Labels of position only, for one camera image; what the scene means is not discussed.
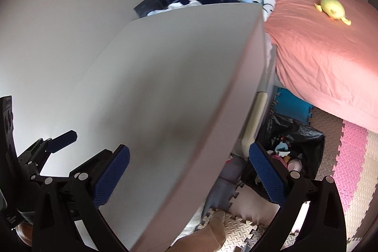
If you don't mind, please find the black trash bag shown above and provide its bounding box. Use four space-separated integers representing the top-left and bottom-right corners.
258 113 326 179

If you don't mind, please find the pink foam mat tile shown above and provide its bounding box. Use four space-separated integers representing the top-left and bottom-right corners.
333 120 368 213

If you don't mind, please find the blue foam mat tile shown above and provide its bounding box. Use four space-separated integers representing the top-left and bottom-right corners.
272 86 313 125

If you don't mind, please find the pink bed sheet mattress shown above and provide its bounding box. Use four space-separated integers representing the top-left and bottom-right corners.
265 0 377 132

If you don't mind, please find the yellow plush duck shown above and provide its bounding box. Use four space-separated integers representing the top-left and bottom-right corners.
314 0 352 26

